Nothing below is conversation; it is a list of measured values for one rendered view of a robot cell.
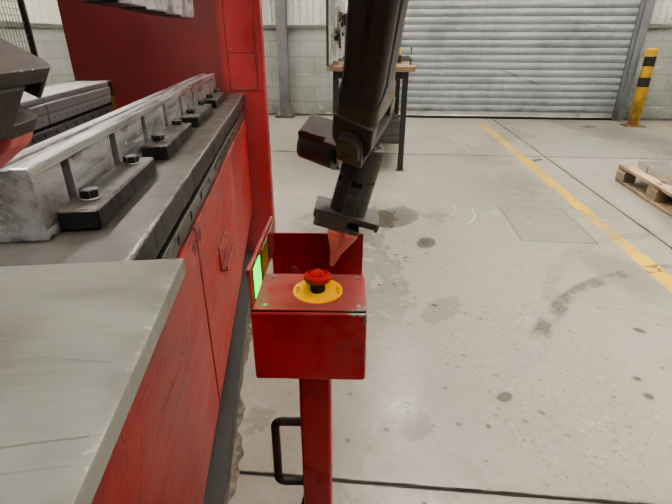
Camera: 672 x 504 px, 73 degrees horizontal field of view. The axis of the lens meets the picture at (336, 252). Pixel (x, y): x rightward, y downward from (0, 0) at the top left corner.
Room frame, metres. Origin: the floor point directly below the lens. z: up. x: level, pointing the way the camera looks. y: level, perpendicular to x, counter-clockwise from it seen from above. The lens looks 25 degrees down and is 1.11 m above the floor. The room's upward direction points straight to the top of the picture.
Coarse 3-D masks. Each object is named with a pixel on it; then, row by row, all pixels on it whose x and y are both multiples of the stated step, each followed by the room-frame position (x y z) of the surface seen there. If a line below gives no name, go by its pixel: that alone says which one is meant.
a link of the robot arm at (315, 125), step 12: (312, 120) 0.68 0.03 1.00; (324, 120) 0.68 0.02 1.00; (300, 132) 0.67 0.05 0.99; (312, 132) 0.66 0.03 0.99; (324, 132) 0.66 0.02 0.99; (348, 132) 0.59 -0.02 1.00; (300, 144) 0.68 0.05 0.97; (312, 144) 0.67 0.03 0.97; (324, 144) 0.65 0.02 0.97; (336, 144) 0.60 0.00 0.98; (348, 144) 0.58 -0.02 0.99; (360, 144) 0.59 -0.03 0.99; (300, 156) 0.69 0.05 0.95; (312, 156) 0.67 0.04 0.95; (324, 156) 0.66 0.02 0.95; (348, 156) 0.60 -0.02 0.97; (360, 156) 0.60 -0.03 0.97
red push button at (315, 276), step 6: (312, 270) 0.58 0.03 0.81; (318, 270) 0.58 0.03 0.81; (324, 270) 0.58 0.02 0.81; (306, 276) 0.56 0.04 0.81; (312, 276) 0.56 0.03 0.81; (318, 276) 0.56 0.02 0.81; (324, 276) 0.56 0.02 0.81; (330, 276) 0.56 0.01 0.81; (306, 282) 0.56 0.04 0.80; (312, 282) 0.55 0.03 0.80; (318, 282) 0.55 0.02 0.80; (324, 282) 0.55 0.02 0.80; (312, 288) 0.56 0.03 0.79; (318, 288) 0.56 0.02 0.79; (324, 288) 0.56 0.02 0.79
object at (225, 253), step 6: (222, 234) 1.15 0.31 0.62; (222, 240) 1.13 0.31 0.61; (222, 246) 1.11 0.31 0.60; (222, 252) 1.10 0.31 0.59; (228, 252) 1.18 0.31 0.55; (222, 258) 1.09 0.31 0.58; (228, 258) 1.11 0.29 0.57; (222, 264) 1.08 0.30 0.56; (228, 264) 1.08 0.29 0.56; (222, 270) 1.07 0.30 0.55; (228, 270) 1.07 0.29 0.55
